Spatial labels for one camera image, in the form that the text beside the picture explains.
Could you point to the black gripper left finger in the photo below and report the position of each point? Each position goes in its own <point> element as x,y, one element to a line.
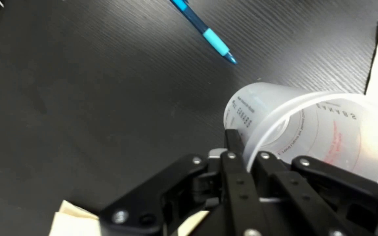
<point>243,211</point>

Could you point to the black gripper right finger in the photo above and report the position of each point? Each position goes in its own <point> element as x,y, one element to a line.
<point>320,199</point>

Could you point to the translucent plastic measuring cup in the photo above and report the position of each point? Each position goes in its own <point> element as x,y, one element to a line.
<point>339,128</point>

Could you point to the beige sticky note pad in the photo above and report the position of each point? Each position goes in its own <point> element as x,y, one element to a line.
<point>73,220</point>

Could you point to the blue pen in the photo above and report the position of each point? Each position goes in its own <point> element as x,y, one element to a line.
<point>206,31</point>

